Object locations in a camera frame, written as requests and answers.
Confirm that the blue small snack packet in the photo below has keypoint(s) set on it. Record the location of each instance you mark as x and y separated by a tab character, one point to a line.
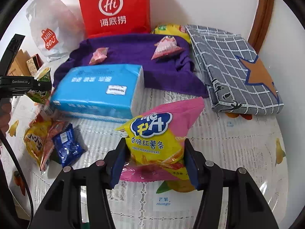
68	149

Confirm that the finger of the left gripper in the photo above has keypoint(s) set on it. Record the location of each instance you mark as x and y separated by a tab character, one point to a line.
39	86

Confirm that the wooden furniture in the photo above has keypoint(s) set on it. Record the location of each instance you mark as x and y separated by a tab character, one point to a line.
19	66

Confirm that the person left hand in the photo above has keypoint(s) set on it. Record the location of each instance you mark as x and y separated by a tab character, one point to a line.
5	116

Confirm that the yellow triangular snack packet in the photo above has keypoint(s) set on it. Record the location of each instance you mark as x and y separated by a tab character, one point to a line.
35	137

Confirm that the brown wooden door frame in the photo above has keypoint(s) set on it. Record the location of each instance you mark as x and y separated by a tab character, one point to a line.
261	24

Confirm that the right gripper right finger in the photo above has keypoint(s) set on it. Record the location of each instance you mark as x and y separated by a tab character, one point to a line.
247	207

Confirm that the purple towel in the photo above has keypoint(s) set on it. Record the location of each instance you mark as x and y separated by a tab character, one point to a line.
173	74

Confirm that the green snack packet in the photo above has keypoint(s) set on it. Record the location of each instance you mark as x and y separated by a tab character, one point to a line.
41	92

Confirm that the panda snack packet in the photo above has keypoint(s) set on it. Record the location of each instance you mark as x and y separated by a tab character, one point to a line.
167	47

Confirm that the blue tissue pack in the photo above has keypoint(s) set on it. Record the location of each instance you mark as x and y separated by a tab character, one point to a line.
111	93

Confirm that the pink yellow sweet potato sticks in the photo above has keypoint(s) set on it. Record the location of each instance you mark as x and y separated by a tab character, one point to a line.
157	137

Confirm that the red toy story snack stick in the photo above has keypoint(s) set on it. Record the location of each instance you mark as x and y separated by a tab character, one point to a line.
56	128

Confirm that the yellow chips bag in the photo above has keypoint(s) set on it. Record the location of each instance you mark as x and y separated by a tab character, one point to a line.
173	30

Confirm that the white plastic Miniso bag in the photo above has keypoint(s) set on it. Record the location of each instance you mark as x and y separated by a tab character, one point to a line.
54	28

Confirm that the small pink candy packet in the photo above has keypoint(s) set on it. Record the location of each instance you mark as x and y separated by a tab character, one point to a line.
98	56

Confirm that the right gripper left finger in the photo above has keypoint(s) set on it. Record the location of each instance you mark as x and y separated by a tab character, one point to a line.
61	206

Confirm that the patterned box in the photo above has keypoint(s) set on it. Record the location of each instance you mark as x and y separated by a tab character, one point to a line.
34	63

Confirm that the grey checked star cloth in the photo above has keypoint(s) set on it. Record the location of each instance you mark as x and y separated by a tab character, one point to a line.
234	75

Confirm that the red paper shopping bag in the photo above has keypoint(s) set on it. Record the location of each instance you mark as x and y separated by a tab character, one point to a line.
114	17

